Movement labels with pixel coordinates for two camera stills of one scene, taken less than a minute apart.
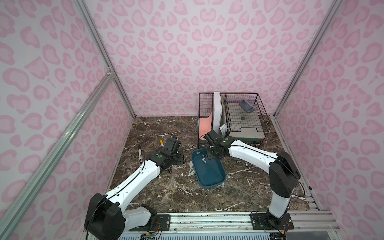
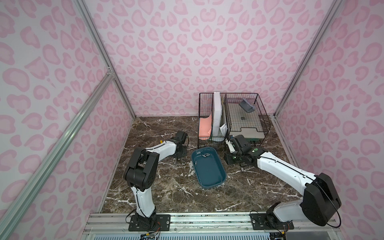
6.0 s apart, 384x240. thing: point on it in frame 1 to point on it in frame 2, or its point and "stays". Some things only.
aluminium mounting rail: x=240 y=222 stays
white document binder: x=217 y=113 stays
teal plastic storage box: x=209 y=172 stays
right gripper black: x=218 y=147 to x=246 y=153
